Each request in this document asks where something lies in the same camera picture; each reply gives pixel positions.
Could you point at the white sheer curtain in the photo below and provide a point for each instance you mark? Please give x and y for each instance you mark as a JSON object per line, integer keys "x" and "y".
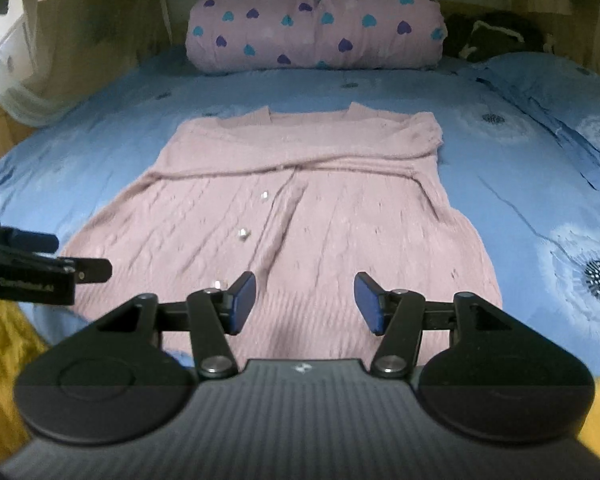
{"x": 25, "y": 95}

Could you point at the pink knitted cardigan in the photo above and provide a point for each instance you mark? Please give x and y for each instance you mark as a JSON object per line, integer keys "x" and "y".
{"x": 280, "y": 240}

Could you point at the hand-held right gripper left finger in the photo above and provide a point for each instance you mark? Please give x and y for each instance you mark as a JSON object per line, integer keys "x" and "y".
{"x": 242, "y": 305}

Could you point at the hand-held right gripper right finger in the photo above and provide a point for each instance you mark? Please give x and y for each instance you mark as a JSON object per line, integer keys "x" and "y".
{"x": 367, "y": 305}

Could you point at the yellow fuzzy blanket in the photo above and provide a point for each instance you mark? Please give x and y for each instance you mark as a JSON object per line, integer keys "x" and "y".
{"x": 5, "y": 360}

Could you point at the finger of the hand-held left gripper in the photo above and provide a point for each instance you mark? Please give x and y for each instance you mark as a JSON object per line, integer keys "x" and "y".
{"x": 92, "y": 270}
{"x": 32, "y": 241}

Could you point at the dark cloth with white trim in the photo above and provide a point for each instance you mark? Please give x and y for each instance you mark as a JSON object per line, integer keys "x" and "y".
{"x": 500, "y": 30}

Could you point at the blue floral bedsheet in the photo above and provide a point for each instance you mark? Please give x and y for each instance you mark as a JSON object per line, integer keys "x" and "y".
{"x": 105, "y": 160}

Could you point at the blue floral pillow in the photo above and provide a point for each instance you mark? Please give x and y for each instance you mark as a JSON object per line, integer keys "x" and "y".
{"x": 540, "y": 85}

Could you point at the pink heart print quilt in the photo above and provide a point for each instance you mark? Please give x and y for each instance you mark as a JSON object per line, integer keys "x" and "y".
{"x": 310, "y": 25}

